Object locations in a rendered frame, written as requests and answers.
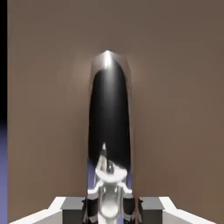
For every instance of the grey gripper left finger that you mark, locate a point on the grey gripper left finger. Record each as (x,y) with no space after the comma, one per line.
(57,211)

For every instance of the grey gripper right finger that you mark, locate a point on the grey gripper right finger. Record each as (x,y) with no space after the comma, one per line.
(166,211)

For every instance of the brown wooden cabinet door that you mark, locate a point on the brown wooden cabinet door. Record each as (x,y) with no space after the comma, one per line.
(166,87)

